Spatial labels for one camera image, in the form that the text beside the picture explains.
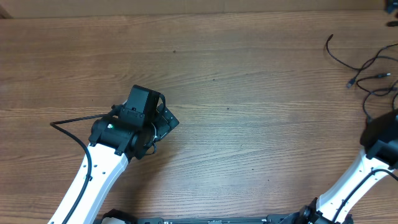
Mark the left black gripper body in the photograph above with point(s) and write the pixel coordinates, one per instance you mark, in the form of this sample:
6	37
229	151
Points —
158	127

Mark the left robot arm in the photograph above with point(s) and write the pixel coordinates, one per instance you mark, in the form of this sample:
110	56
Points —
129	131

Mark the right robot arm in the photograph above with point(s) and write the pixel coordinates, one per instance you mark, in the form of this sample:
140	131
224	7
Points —
376	159

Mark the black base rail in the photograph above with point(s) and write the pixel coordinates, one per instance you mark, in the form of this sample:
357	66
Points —
202	220

